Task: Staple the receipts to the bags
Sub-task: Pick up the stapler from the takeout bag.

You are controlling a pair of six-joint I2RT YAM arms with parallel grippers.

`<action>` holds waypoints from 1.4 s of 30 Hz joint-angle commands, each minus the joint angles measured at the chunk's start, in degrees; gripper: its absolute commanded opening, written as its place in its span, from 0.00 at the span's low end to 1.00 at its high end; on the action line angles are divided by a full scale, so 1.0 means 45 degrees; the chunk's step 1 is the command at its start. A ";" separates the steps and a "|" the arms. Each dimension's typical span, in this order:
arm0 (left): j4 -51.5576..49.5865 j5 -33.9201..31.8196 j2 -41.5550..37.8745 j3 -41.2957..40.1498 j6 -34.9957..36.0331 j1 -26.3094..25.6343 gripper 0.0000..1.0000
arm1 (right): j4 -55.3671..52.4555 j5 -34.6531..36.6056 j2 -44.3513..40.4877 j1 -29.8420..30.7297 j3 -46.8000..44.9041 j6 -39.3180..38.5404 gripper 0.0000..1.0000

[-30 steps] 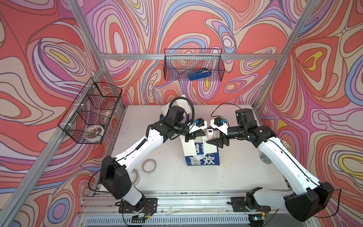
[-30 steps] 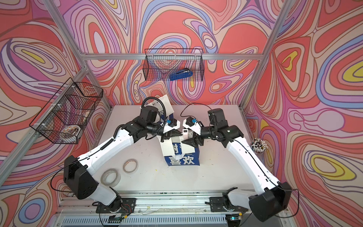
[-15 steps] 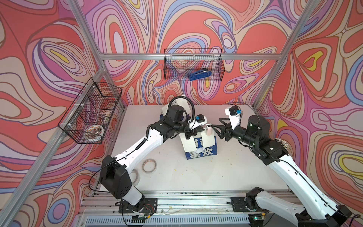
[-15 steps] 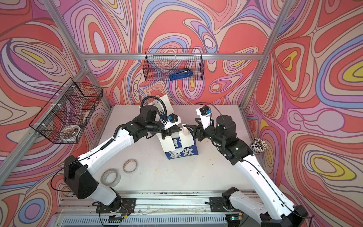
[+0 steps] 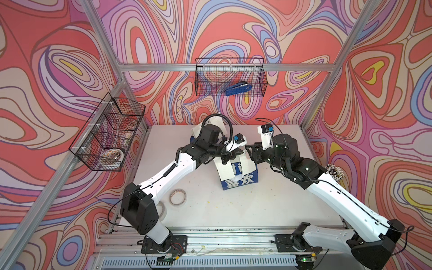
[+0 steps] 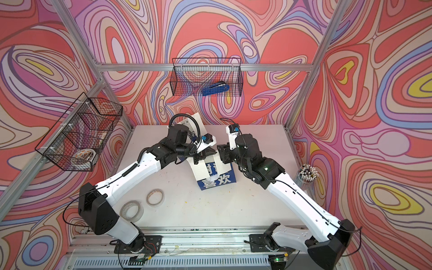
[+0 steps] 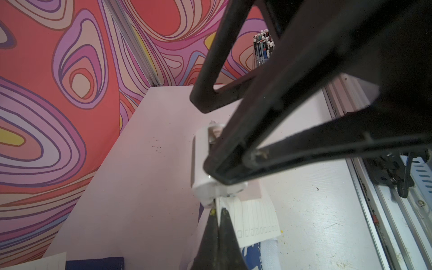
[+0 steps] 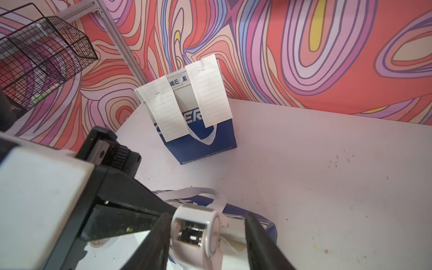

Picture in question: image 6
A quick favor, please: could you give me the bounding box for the blue white paper bag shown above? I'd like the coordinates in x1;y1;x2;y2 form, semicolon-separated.
196;155;237;191

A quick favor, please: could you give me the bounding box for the blue white bag with handles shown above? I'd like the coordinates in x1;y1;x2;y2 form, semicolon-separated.
178;112;207;136

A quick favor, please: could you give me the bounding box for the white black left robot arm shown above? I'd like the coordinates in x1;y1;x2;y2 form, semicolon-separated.
76;113;216;253

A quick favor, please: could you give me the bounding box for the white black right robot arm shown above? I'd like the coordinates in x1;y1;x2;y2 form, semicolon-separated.
217;133;358;270

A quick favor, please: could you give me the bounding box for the beige tape roll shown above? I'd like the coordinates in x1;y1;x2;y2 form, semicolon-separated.
146;189;165;207

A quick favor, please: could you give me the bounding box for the metallic cup of pencils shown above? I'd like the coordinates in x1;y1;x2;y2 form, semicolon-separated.
294;164;319;189

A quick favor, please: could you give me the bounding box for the blue stapler in basket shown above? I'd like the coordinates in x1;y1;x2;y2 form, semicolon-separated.
201;81;230;96

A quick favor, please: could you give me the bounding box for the clear tape roll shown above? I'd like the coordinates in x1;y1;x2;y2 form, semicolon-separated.
120;200;144;222

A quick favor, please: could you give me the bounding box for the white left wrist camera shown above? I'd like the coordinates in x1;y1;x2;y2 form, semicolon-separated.
197;133;217;153

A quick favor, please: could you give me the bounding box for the black wire basket back wall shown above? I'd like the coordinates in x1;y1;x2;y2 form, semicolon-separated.
169;56;244;97

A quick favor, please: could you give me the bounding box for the black wire basket wall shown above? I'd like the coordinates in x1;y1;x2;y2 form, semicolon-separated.
169;56;244;97
35;93;123;172

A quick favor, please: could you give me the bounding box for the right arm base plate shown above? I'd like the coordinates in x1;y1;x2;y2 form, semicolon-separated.
245;234;295;254

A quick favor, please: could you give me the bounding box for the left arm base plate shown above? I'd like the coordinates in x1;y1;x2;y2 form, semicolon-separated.
114;235;163;255

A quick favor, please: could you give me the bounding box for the black wire basket left wall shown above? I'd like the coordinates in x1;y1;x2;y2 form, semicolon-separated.
35;93;123;172

